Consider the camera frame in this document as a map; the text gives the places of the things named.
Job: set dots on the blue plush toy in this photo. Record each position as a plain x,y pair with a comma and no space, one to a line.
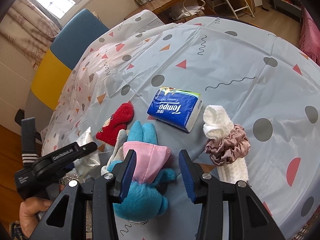
142,197

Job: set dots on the pink cloth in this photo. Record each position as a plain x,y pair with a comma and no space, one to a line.
311,35

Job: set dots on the person's left hand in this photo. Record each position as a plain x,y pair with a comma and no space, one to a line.
32,210

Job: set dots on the grey low cabinet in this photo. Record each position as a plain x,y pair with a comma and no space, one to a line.
287,7

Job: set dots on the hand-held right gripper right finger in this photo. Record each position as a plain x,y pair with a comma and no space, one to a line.
188,175

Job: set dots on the white tote bag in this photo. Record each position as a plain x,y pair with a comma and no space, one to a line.
190,10

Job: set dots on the blue tissue packet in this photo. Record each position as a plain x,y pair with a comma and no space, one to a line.
172,107

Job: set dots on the red fuzzy sock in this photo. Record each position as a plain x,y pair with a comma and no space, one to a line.
117,120

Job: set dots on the grey yellow blue sofa back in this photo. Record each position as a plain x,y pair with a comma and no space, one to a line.
75,42

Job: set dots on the pink face mask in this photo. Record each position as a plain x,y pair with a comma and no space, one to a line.
152,157

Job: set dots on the patterned plastic tablecloth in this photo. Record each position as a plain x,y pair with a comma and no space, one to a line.
225,55

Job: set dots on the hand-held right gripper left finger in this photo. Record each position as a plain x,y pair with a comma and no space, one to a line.
128,175

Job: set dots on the mauve satin scrunchie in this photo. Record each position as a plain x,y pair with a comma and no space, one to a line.
230,145

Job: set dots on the wooden desk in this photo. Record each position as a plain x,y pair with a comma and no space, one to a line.
175,2

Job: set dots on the white waffle towel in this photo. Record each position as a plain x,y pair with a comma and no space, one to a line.
215,120

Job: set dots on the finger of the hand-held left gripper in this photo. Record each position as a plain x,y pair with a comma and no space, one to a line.
87,148

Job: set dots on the white knit glove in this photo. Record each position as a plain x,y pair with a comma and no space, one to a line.
117,150

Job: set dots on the starfish print curtain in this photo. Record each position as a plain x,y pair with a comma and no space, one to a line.
25,35

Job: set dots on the white plastic packet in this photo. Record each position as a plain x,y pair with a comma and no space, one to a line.
86,136

